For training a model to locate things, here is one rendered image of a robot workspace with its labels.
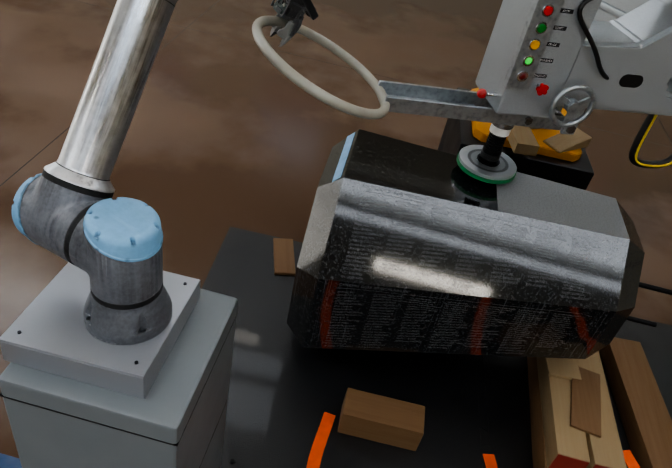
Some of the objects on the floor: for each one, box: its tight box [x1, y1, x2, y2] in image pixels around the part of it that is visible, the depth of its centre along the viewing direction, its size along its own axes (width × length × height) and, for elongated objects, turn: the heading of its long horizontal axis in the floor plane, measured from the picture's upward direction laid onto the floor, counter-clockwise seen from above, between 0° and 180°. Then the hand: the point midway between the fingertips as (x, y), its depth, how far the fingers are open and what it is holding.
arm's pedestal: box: [0, 288, 238, 468], centre depth 167 cm, size 50×50×85 cm
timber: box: [338, 388, 425, 451], centre depth 225 cm, size 30×12×12 cm, turn 68°
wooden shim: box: [273, 238, 296, 276], centre depth 294 cm, size 25×10×2 cm, turn 174°
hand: (278, 38), depth 200 cm, fingers closed on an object, 5 cm apart
